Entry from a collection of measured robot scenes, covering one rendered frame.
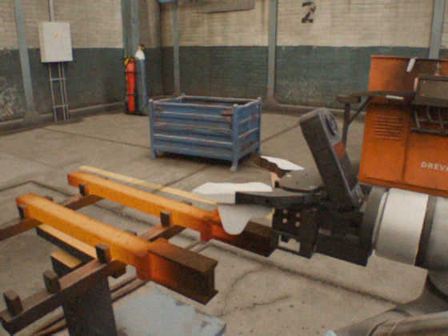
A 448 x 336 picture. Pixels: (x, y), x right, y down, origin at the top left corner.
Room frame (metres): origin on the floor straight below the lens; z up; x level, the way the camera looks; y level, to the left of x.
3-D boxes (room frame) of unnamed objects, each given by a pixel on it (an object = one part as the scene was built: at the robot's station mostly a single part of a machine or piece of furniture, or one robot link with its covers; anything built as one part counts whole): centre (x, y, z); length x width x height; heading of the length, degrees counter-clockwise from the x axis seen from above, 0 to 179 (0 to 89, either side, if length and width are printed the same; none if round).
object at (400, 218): (0.31, -0.19, 1.05); 0.08 x 0.05 x 0.08; 146
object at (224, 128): (4.18, 0.23, 0.36); 1.20 x 0.80 x 0.72; 64
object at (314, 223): (0.36, -0.12, 1.04); 0.12 x 0.08 x 0.09; 56
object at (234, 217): (0.36, -0.01, 1.04); 0.09 x 0.03 x 0.06; 92
